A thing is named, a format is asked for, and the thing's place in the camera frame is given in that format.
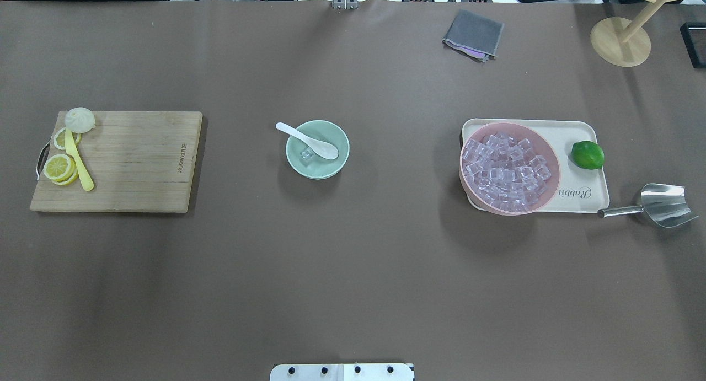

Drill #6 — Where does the white ceramic spoon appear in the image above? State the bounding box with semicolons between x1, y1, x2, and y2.
275;122;339;160

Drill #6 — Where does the clear ice cube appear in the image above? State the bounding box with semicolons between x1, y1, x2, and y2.
300;147;317;165

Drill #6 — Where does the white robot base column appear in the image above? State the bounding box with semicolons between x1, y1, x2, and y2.
269;363;416;380

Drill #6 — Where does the mint green bowl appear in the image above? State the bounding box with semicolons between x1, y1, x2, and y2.
286;120;350;180

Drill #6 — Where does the pink bowl of ice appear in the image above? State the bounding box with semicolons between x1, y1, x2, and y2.
459;122;561;216

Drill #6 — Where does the metal ice scoop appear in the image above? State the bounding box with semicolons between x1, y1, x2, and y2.
597;183;699;228

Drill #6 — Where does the grey folded cloth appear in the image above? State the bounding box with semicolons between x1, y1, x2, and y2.
442;10;505;62

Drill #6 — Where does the wooden cutting board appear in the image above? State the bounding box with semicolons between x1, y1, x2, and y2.
30;111;204;213

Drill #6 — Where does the cream serving tray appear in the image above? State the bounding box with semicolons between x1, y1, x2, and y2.
461;118;609;213

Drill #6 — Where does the green lime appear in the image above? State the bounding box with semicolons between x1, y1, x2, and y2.
571;141;605;170

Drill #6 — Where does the yellow plastic knife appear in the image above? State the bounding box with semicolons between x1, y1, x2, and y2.
64;127;95;191

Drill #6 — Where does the lemon slice near bun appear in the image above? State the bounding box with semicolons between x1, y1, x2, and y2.
52;127;82;152

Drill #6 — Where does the wooden mug tree stand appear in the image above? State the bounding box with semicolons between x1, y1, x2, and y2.
590;0;677;67

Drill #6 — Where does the lemon slice near handle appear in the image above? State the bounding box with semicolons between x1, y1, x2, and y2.
42;153;78;186

